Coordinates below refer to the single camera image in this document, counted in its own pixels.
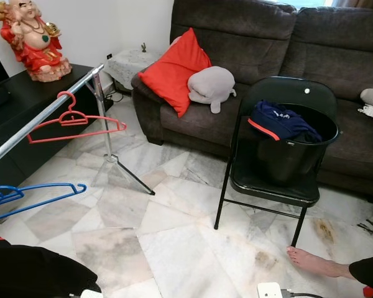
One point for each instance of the red laughing Buddha statue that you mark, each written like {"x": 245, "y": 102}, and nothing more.
{"x": 34, "y": 43}

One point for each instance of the person bare foot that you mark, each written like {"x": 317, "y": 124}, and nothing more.
{"x": 311, "y": 261}

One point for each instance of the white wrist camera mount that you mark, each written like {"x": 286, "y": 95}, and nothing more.
{"x": 91, "y": 294}
{"x": 269, "y": 290}

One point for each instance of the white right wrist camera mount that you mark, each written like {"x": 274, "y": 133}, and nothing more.
{"x": 269, "y": 290}

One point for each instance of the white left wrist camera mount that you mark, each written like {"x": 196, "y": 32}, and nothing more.
{"x": 91, "y": 294}

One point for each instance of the red plastic hanger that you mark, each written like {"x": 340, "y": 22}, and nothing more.
{"x": 67, "y": 93}

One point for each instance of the silver metal clothes rack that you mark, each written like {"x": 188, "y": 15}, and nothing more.
{"x": 50, "y": 112}

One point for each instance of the small bronze figurine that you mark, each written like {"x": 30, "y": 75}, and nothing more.
{"x": 143, "y": 48}

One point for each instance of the black laundry basket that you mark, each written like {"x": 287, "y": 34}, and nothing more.
{"x": 292, "y": 158}

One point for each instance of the black folding chair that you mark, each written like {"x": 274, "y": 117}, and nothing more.
{"x": 286, "y": 90}

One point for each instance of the black wall socket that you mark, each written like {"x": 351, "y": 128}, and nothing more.
{"x": 109, "y": 56}

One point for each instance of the red square pillow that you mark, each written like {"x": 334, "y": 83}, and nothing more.
{"x": 174, "y": 71}

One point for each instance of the navy shirt with red stripe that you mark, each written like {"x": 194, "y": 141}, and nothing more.
{"x": 280, "y": 121}

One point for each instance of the person leg in black trousers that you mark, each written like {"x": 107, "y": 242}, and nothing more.
{"x": 370, "y": 270}

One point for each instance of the grey seal plush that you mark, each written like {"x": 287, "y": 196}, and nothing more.
{"x": 208, "y": 84}

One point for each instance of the small red object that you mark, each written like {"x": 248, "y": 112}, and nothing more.
{"x": 369, "y": 292}

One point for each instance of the black television console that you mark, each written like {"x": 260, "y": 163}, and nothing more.
{"x": 12, "y": 160}

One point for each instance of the dark brown fabric sofa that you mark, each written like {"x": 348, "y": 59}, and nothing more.
{"x": 311, "y": 49}

